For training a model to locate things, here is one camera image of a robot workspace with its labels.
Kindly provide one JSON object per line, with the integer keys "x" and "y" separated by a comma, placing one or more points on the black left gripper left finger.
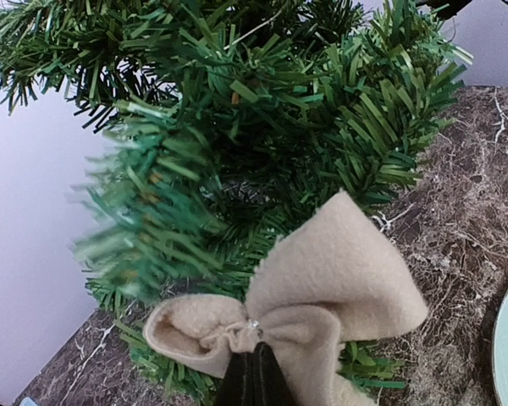
{"x": 237, "y": 385}

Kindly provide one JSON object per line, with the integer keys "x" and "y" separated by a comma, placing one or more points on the small green christmas tree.
{"x": 235, "y": 120}

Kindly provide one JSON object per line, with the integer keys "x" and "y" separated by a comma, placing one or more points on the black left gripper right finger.
{"x": 269, "y": 386}

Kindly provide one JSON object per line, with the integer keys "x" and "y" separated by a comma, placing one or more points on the tan wooden ornaments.
{"x": 333, "y": 281}

